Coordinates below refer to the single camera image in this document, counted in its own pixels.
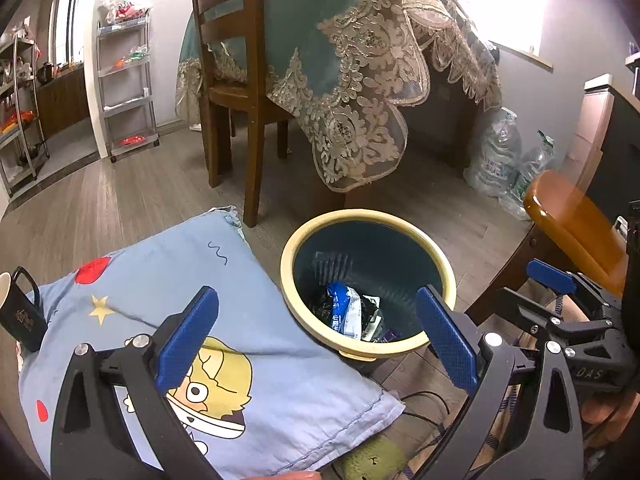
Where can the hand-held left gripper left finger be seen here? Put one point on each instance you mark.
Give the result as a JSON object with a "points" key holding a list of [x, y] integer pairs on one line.
{"points": [[187, 340]]}

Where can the black mug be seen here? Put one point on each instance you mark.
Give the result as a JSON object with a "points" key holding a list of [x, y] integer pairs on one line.
{"points": [[22, 320]]}

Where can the grey rolling shelf cart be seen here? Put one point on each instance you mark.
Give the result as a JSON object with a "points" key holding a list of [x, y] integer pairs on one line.
{"points": [[127, 105]]}

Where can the dark cabinet with white top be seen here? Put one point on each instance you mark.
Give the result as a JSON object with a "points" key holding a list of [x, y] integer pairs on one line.
{"points": [[620, 135]]}

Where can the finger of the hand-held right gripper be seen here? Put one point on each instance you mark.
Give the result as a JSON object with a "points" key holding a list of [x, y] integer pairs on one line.
{"points": [[525, 310], [550, 272]]}

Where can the kitchen window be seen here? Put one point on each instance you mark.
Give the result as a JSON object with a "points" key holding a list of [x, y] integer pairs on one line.
{"points": [[67, 25]]}

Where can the green plush toy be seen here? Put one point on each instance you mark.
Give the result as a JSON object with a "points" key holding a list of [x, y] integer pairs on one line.
{"points": [[370, 460]]}

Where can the blue foil snack wrapper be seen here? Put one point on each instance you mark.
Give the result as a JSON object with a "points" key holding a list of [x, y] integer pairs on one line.
{"points": [[345, 310]]}

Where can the metal shelf rack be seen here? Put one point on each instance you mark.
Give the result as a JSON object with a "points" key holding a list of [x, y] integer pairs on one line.
{"points": [[20, 125]]}

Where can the teal bin with yellow rim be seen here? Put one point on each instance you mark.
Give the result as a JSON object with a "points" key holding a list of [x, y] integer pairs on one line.
{"points": [[365, 250]]}

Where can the large clear water bottle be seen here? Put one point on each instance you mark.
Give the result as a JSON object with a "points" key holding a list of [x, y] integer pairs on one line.
{"points": [[492, 155], [532, 170]]}

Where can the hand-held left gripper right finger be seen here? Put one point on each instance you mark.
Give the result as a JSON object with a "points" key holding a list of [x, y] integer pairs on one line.
{"points": [[445, 335]]}

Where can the brown wooden chair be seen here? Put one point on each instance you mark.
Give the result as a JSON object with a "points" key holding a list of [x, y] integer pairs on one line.
{"points": [[250, 170]]}

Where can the wooden kitchen cabinet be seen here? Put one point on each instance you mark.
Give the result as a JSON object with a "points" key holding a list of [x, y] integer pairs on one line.
{"points": [[65, 100]]}

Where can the blue cartoon printed pillow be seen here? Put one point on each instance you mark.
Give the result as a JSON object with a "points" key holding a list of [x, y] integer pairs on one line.
{"points": [[150, 270]]}

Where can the person's right hand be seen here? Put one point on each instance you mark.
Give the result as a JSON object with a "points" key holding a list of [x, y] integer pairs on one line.
{"points": [[605, 415]]}

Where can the orange wooden chair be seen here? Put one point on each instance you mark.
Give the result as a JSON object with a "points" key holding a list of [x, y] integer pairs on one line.
{"points": [[565, 210]]}

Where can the black plastic bag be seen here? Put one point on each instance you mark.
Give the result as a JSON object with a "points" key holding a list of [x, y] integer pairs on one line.
{"points": [[320, 305]]}

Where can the bright window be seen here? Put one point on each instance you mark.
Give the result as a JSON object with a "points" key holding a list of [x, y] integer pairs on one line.
{"points": [[500, 5]]}

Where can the table with lace tablecloth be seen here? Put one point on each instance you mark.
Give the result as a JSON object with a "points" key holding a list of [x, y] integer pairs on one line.
{"points": [[310, 20]]}

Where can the white power strip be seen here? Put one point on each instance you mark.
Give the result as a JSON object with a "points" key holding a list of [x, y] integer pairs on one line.
{"points": [[195, 127]]}

